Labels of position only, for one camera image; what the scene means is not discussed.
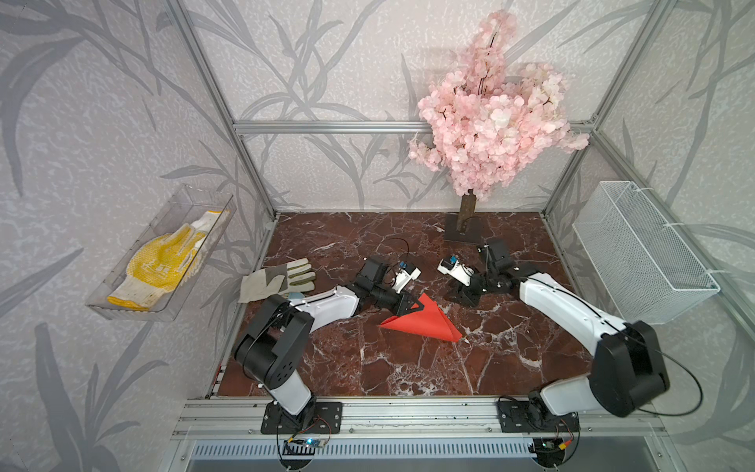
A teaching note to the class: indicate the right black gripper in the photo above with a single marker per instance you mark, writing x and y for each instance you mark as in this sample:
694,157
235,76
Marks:
462,296

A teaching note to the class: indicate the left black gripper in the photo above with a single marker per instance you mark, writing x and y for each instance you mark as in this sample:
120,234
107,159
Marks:
401,302

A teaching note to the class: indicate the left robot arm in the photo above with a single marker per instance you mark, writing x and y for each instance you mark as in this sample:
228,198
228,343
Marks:
274,343

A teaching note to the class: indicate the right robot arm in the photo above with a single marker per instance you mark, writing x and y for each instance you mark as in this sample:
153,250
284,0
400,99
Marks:
628,367

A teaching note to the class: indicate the white grey work glove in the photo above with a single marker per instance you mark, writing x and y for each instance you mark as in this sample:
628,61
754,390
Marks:
294,276

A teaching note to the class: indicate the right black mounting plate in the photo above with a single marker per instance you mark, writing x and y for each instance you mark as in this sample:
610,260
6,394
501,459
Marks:
513,413

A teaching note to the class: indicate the black mounting plate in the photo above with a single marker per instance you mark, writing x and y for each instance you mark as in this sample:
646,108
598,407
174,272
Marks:
513,413
319,417

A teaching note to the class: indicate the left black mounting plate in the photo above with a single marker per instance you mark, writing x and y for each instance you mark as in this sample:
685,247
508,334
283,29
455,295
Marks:
319,417

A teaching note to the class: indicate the pink cherry blossom tree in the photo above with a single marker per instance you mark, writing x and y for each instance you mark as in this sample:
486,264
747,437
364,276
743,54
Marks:
488,124

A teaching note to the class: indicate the right circuit board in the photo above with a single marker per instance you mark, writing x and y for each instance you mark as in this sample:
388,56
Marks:
550,446

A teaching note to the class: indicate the circuit board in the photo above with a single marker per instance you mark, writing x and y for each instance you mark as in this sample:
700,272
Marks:
550,446
304,446

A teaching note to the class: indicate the left circuit board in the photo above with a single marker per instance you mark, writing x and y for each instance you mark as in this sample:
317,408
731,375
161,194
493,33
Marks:
304,446

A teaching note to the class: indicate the horizontal aluminium back bar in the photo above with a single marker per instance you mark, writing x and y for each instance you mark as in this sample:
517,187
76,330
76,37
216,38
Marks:
251,127

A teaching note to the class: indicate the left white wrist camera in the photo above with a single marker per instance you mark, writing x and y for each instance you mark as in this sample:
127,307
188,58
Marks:
406,273

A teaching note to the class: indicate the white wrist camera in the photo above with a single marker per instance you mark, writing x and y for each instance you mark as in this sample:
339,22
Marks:
452,267
406,273

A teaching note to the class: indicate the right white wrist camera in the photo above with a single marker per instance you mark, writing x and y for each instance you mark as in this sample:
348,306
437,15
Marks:
452,267

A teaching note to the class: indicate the white wire mesh basket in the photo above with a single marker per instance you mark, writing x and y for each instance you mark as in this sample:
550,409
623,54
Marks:
650,272

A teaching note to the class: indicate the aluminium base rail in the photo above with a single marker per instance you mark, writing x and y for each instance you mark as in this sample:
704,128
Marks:
384,417

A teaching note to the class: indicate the clear plastic wall tray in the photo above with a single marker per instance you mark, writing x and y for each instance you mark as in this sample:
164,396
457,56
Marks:
186,205

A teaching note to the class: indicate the right aluminium corner post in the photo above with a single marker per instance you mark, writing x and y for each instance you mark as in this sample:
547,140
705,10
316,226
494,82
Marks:
656,17

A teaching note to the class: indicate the aluminium frame corner post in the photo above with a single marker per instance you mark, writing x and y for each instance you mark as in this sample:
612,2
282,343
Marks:
182,21

